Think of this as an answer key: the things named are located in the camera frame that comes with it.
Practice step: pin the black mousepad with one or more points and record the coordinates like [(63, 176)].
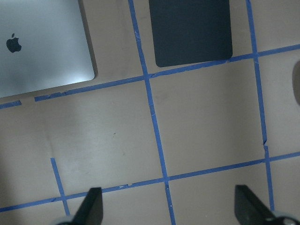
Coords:
[(190, 31)]

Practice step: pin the silver apple laptop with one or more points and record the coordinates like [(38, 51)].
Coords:
[(44, 44)]

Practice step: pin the white computer mouse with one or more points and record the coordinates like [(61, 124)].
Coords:
[(296, 82)]

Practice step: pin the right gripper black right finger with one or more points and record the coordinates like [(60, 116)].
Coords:
[(249, 209)]

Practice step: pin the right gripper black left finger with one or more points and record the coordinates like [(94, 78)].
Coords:
[(90, 211)]

